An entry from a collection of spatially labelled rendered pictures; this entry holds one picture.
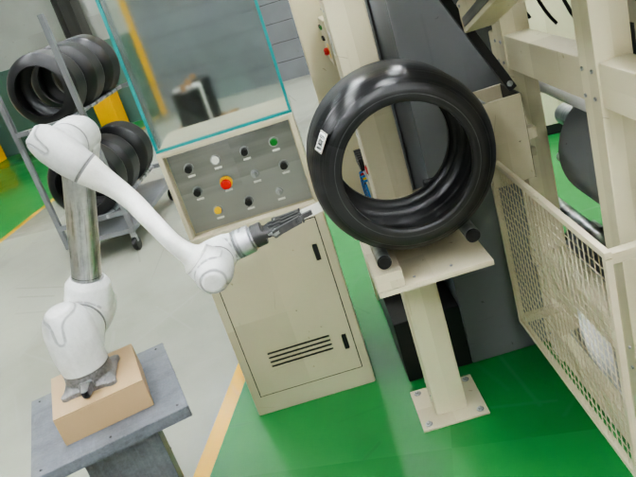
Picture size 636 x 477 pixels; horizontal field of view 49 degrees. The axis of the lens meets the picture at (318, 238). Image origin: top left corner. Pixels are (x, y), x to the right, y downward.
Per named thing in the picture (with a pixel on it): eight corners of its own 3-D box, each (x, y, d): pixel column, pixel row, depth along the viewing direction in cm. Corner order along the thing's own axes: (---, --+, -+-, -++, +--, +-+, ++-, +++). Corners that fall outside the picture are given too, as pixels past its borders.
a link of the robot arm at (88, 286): (60, 344, 237) (79, 313, 258) (108, 346, 238) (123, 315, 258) (36, 122, 208) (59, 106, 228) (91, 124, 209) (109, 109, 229)
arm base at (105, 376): (60, 411, 218) (52, 397, 216) (68, 375, 238) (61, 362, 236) (115, 390, 220) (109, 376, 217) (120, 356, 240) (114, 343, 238)
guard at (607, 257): (519, 322, 270) (484, 154, 243) (523, 320, 270) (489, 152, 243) (637, 482, 186) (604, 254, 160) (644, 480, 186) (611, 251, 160)
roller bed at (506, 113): (477, 173, 256) (460, 96, 245) (516, 161, 256) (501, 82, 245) (494, 189, 238) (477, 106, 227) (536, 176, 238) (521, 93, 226)
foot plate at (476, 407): (410, 394, 298) (409, 389, 297) (470, 376, 297) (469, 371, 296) (424, 432, 273) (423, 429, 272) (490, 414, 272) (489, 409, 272)
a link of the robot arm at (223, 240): (244, 254, 225) (242, 269, 212) (201, 273, 226) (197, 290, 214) (229, 224, 221) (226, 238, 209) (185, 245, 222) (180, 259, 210)
